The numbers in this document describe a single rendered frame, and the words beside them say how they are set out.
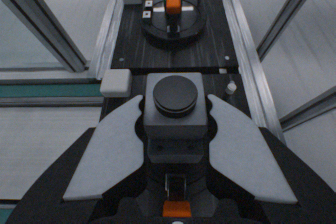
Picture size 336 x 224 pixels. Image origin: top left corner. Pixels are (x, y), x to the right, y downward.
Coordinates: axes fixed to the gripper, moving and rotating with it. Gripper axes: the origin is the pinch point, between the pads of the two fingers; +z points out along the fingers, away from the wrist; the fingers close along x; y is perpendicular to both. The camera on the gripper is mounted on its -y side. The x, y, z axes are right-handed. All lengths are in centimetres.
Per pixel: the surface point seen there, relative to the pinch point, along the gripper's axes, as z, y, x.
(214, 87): 14.5, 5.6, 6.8
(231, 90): 3.2, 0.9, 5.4
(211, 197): 1.3, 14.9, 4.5
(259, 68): 19.0, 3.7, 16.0
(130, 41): 23.7, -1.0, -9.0
